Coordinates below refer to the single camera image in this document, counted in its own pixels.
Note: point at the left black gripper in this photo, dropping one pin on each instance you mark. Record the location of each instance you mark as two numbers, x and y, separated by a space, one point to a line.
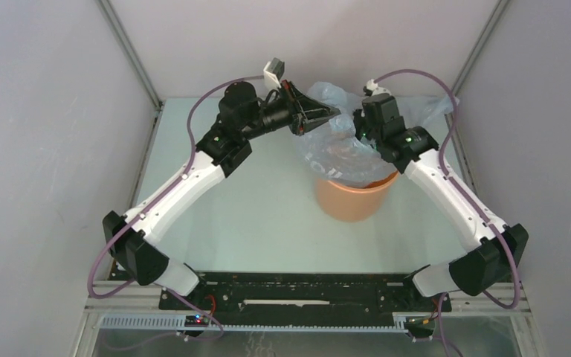
299 126

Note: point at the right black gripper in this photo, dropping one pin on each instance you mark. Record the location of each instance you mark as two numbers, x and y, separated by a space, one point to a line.
358 119

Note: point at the blue plastic trash bag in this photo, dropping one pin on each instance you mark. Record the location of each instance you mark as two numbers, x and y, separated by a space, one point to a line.
332 150

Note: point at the orange trash bin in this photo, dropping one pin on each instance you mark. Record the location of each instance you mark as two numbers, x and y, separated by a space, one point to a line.
351 204

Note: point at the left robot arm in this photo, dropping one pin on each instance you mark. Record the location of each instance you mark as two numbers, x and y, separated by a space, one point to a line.
134 238

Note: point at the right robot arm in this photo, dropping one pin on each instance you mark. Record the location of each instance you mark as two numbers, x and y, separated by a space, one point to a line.
492 247

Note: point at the right circuit board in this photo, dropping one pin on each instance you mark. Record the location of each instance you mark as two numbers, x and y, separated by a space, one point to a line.
421 322

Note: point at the circuit board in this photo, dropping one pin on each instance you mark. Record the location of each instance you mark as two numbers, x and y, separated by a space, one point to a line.
421 322
196 321

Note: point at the left circuit board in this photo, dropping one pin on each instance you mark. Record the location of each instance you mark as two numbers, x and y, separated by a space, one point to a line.
196 321

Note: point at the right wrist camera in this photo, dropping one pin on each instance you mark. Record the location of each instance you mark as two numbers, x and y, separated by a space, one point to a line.
372 88

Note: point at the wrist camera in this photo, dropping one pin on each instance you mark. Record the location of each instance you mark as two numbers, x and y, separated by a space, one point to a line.
272 73
372 88

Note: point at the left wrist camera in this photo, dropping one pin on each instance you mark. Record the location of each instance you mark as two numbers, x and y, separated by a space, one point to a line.
272 73

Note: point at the right aluminium frame post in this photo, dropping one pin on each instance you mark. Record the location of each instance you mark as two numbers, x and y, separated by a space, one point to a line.
485 34

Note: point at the aluminium frame post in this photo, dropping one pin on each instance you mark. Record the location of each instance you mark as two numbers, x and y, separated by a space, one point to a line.
485 34
117 28

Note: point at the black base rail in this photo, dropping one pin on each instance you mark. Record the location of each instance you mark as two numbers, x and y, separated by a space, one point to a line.
290 298

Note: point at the left aluminium frame post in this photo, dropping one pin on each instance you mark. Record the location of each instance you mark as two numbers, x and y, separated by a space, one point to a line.
117 28

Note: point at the white slotted cable duct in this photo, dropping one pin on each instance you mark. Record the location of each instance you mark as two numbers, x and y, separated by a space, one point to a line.
181 322

